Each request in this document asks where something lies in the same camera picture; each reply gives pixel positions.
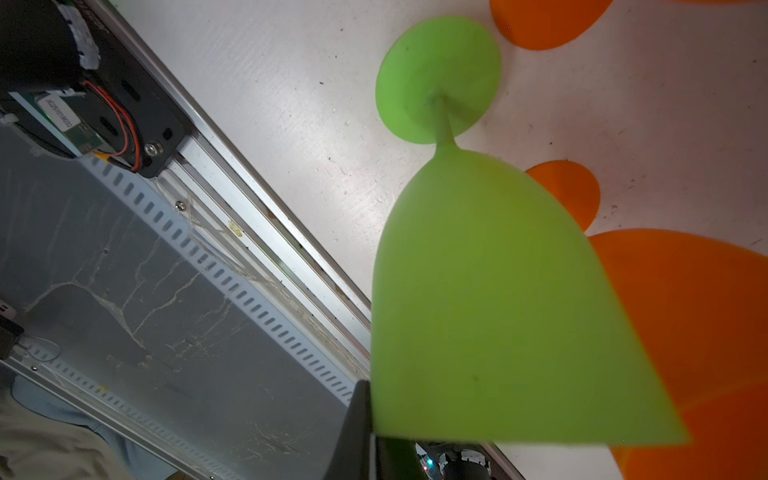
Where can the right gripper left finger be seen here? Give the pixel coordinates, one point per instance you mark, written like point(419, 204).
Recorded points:
point(351, 459)

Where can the orange wine glass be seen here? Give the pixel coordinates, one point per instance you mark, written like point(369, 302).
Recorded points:
point(699, 306)
point(545, 24)

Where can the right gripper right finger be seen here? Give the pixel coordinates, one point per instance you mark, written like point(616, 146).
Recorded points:
point(397, 459)

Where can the person in beige shirt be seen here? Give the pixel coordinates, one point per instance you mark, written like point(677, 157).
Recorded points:
point(44, 437)

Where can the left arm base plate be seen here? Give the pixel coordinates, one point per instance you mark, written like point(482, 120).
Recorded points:
point(71, 87)

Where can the green wine glass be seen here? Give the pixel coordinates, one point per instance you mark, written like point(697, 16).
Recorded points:
point(493, 319)

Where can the aluminium mounting rail front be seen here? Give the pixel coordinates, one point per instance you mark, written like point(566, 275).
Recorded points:
point(219, 313)

